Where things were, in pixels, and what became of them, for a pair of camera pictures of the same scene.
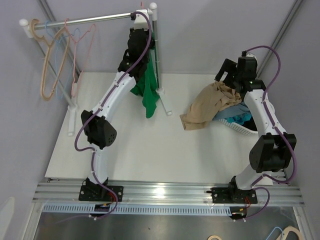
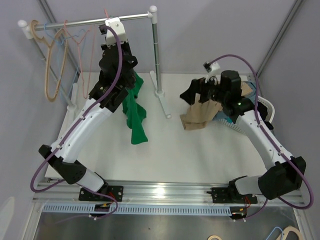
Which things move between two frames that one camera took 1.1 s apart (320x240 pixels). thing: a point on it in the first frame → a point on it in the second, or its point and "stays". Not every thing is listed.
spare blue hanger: [273, 229] stays
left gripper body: [151, 41] → [127, 52]
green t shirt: [147, 86] → [134, 113]
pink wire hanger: [73, 95] → [85, 46]
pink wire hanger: [142, 4] → [106, 14]
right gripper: [229, 67] → [196, 86]
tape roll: [210, 237] stays
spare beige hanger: [286, 231] stays
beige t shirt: [211, 99] stays
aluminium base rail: [271, 191] stays
